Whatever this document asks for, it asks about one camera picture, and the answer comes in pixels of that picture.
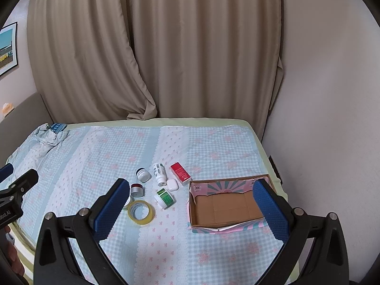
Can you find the framed picture on wall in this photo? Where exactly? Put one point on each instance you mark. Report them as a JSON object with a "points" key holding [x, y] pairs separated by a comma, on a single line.
{"points": [[8, 53]]}

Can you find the white bottle green cap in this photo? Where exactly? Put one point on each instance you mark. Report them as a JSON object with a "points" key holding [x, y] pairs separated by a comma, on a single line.
{"points": [[160, 174]]}

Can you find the green mattress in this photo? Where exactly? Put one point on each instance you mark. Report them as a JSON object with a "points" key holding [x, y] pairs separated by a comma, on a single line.
{"points": [[267, 160]]}

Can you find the small jar red band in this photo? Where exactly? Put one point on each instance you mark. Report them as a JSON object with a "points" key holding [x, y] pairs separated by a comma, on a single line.
{"points": [[137, 190]]}

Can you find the white round lid jar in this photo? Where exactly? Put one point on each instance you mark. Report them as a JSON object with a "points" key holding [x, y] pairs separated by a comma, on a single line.
{"points": [[129, 200]]}

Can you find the red and white box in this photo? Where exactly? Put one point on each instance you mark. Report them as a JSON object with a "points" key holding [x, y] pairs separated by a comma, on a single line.
{"points": [[180, 173]]}

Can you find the person's left hand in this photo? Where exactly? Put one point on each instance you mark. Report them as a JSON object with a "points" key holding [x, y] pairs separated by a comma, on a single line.
{"points": [[15, 262]]}

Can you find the grey sofa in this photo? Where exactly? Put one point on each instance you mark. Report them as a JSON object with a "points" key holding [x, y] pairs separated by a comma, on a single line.
{"points": [[17, 125]]}

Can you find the open cardboard box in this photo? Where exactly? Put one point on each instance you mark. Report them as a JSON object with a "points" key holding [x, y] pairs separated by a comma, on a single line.
{"points": [[217, 206]]}

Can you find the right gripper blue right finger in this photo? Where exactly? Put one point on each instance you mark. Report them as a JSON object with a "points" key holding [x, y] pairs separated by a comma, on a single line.
{"points": [[327, 261]]}

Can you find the green label white jar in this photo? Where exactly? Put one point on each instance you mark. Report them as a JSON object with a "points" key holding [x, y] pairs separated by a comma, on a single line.
{"points": [[164, 198]]}

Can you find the floral checked blue bedsheet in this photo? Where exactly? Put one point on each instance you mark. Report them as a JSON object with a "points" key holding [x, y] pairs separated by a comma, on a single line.
{"points": [[142, 189]]}

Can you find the yellow clear tape roll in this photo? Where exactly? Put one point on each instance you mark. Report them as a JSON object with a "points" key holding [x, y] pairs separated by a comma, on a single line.
{"points": [[140, 212]]}

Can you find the grey jar white lid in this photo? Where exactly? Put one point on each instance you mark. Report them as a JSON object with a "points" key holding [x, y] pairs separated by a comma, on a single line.
{"points": [[143, 175]]}

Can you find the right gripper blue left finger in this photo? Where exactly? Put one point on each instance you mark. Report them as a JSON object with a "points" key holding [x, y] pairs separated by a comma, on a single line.
{"points": [[55, 262]]}

